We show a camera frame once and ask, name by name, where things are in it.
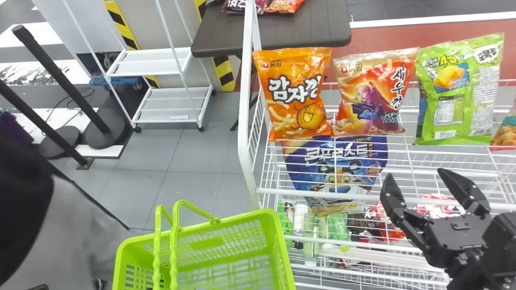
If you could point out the orange snack packet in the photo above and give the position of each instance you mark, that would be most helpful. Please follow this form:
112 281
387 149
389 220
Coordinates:
284 5
292 92

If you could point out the red snack packet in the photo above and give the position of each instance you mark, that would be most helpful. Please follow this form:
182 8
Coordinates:
373 92
383 225

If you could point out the blue cereal bag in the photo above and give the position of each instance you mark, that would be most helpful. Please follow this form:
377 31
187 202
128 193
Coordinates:
334 161

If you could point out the maroon snack packet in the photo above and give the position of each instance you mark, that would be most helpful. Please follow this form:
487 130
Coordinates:
242 5

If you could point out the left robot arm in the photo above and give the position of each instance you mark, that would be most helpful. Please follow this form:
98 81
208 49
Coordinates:
20 201

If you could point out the dark side table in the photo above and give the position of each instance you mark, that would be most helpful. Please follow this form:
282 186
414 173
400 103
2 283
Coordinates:
282 28

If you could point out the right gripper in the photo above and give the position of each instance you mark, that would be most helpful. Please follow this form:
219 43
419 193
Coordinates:
455 239

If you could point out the green basket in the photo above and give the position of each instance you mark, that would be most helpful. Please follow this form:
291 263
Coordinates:
225 249

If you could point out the black post on round foot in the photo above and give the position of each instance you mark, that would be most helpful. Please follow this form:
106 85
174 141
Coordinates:
60 78
36 121

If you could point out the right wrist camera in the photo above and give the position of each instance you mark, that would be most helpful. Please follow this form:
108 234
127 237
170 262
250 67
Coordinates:
502 239

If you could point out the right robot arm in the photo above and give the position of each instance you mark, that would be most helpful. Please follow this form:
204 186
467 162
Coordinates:
483 278

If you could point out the green bottle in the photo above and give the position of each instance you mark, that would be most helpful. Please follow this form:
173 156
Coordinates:
338 227
285 225

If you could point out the white shelf trolley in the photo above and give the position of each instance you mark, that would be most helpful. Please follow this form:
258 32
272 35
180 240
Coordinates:
161 62

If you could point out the white bottle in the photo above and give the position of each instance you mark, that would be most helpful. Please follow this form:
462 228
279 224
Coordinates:
300 217

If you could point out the red noodle cup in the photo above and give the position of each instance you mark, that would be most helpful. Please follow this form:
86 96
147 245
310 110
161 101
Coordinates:
437 207

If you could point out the yellow snack packet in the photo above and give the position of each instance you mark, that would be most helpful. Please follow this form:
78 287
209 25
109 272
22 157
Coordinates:
504 135

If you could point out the yellow black striped post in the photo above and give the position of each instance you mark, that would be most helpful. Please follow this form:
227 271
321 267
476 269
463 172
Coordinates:
223 72
121 28

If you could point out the clear bottle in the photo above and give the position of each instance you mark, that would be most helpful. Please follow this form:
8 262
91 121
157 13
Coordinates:
310 245

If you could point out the green snack packet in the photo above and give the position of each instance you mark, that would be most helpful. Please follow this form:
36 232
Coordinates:
459 92

